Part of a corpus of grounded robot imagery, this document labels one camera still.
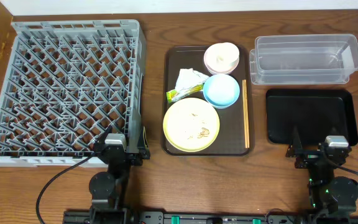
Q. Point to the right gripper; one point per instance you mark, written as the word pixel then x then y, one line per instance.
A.
pixel 294 154

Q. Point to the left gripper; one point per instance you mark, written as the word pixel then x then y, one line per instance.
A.
pixel 132 154

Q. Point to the green yellow snack wrapper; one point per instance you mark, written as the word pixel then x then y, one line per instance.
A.
pixel 176 95

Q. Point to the light blue bowl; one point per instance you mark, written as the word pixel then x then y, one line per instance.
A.
pixel 221 91

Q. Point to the white napkin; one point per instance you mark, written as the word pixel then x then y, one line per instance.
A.
pixel 189 78

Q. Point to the white cup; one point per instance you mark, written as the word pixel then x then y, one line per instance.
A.
pixel 226 52

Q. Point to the pink bowl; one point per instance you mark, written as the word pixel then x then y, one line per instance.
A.
pixel 214 66

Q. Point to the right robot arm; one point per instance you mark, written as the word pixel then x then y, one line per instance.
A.
pixel 332 197

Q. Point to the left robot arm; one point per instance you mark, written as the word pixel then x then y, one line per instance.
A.
pixel 108 188

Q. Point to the grey dishwasher rack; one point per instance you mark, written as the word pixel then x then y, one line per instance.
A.
pixel 66 83

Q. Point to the black tray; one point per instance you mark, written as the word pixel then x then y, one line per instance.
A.
pixel 313 112

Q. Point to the clear plastic bin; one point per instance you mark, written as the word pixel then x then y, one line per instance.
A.
pixel 308 59

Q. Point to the yellow plate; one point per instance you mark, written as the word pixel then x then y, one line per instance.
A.
pixel 191 125

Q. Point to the brown serving tray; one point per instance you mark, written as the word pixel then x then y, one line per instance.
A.
pixel 231 138

